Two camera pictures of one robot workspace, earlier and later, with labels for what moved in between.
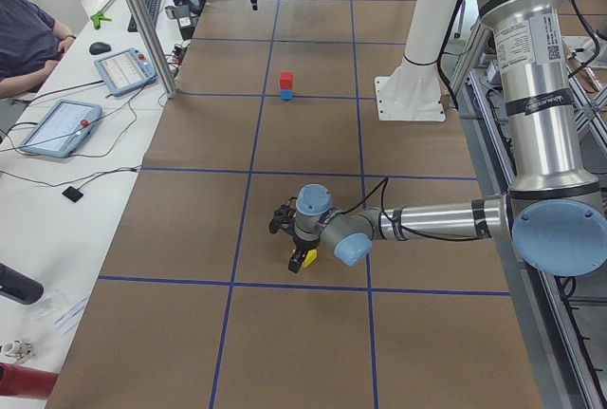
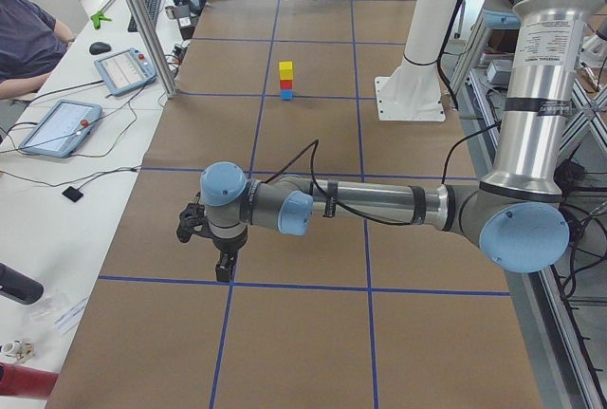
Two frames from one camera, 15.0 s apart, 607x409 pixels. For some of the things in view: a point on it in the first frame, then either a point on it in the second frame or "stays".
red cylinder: (23, 381) stays
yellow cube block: (310, 257) → (285, 68)
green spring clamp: (97, 17) stays
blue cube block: (286, 94) stays
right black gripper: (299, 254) → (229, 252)
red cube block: (286, 80) stays
